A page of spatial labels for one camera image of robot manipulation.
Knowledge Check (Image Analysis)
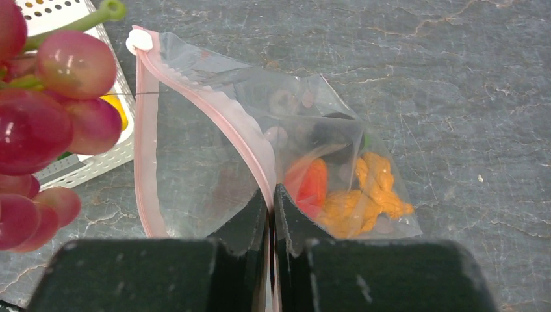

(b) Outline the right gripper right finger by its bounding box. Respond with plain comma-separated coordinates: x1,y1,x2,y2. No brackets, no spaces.
274,185,498,311

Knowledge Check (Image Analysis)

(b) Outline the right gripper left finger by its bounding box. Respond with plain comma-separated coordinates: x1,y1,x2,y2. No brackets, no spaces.
27,192,267,311

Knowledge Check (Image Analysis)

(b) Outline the red yellow toy mango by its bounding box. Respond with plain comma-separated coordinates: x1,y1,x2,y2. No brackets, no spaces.
283,157,328,220

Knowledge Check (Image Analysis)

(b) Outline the clear zip top bag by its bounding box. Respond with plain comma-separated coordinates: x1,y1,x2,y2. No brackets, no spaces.
126,26,421,239

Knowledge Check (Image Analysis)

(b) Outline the yellow toy fruit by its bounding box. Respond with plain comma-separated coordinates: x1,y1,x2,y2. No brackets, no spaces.
101,94,129,131

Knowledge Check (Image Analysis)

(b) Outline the purple toy grape bunch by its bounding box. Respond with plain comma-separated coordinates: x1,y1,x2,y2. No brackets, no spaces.
1,1,125,253

